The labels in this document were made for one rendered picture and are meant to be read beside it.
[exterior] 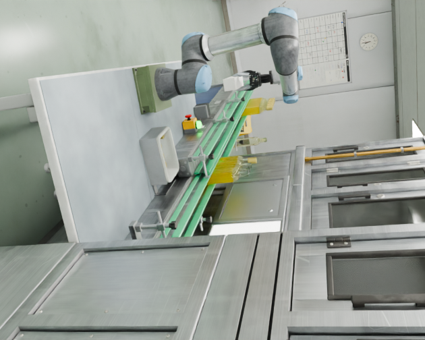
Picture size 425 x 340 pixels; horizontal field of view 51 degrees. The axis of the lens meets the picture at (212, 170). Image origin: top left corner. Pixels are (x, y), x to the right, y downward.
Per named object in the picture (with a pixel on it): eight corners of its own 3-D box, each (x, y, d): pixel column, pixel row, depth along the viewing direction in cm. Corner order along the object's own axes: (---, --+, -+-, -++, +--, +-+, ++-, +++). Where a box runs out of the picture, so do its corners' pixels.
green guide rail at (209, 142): (191, 160, 217) (206, 159, 215) (190, 158, 217) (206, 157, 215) (242, 81, 374) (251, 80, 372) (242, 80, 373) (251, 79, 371)
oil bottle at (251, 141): (228, 148, 301) (266, 144, 294) (227, 139, 300) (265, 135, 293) (230, 147, 306) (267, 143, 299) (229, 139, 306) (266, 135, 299)
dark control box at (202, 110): (195, 119, 277) (208, 118, 275) (192, 107, 274) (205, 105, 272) (197, 115, 284) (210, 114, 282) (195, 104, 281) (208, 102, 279)
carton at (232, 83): (222, 79, 226) (234, 77, 225) (231, 76, 249) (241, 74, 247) (224, 91, 228) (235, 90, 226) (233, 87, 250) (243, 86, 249)
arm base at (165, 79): (152, 66, 195) (173, 63, 192) (165, 69, 209) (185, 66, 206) (156, 100, 196) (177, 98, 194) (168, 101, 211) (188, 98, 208)
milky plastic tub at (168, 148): (152, 185, 200) (169, 184, 198) (139, 139, 192) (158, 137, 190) (163, 171, 216) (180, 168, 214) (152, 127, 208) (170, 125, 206)
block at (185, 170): (178, 178, 217) (191, 177, 216) (173, 160, 214) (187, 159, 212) (180, 175, 221) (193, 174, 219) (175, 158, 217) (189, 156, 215)
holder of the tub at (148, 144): (154, 196, 203) (169, 195, 201) (138, 139, 193) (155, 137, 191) (164, 180, 218) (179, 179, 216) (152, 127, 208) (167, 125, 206)
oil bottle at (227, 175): (198, 185, 226) (239, 181, 221) (195, 175, 224) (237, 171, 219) (200, 181, 231) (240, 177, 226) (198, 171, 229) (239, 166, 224)
